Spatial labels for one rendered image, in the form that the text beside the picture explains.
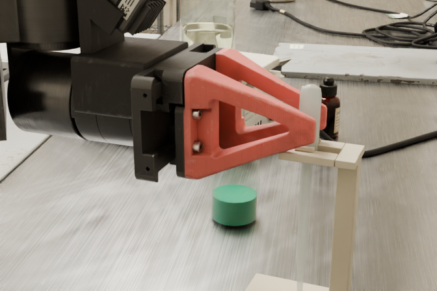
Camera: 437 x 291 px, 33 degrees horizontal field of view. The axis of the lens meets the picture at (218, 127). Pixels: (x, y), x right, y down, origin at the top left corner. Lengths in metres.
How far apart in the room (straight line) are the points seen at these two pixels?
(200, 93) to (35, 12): 0.12
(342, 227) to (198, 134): 0.10
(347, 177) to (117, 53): 0.16
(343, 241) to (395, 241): 0.17
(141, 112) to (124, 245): 0.20
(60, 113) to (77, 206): 0.20
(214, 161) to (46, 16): 0.14
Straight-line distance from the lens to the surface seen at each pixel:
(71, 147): 0.81
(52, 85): 0.48
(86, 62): 0.45
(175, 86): 0.43
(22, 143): 0.83
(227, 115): 0.47
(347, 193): 0.45
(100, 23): 0.46
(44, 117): 0.49
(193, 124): 0.43
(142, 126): 0.43
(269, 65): 0.81
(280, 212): 0.65
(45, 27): 0.47
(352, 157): 0.43
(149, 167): 0.43
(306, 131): 0.43
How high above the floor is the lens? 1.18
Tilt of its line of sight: 19 degrees down
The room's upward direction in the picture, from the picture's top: 1 degrees clockwise
